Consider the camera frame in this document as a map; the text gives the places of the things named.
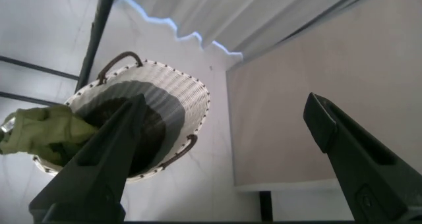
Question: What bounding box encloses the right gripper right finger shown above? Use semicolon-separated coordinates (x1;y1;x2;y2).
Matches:
303;92;422;223

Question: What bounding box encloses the black clothes rack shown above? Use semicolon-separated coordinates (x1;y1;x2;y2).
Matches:
0;0;119;107

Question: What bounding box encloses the green shirt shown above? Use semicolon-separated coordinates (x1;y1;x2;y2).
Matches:
0;104;100;167

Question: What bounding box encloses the white curtain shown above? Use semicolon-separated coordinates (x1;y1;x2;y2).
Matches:
73;0;380;59

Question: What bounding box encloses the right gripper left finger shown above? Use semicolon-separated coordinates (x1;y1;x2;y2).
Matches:
28;92;148;223

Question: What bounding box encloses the white laundry basket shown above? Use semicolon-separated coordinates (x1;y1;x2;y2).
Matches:
31;51;211;184

